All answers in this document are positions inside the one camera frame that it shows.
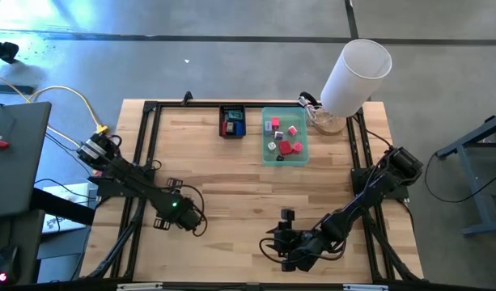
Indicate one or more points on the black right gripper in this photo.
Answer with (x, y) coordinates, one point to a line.
(292, 242)

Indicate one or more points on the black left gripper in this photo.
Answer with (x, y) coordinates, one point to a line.
(172, 208)

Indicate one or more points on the black digital clock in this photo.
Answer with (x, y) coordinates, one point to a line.
(230, 128)

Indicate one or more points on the teal digital clock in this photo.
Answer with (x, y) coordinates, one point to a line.
(235, 115)

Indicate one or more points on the lavender USB charger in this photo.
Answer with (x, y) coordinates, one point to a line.
(268, 127)

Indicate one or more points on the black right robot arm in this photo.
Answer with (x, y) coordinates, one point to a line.
(353, 210)

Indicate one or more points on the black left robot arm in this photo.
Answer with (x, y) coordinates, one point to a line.
(138, 184)

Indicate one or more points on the white paper box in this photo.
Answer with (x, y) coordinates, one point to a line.
(69, 192)

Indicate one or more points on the black mesh basket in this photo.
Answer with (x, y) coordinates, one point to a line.
(224, 110)

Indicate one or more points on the teal translucent plastic bin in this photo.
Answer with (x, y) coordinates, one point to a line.
(300, 117)

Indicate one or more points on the grey desk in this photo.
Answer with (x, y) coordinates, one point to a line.
(13, 161)

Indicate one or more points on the black computer mouse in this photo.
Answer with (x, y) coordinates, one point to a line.
(7, 262)

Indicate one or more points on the white shade table lamp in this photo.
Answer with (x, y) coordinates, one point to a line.
(353, 81)

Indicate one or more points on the grey metal cart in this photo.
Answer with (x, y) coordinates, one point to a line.
(475, 190)

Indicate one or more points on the person's foot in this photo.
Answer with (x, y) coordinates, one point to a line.
(2, 50)

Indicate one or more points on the white plate on frame edge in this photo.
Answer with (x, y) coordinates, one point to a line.
(139, 287)
(365, 288)

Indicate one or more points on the black aluminium table frame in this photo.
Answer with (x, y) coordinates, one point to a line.
(191, 104)

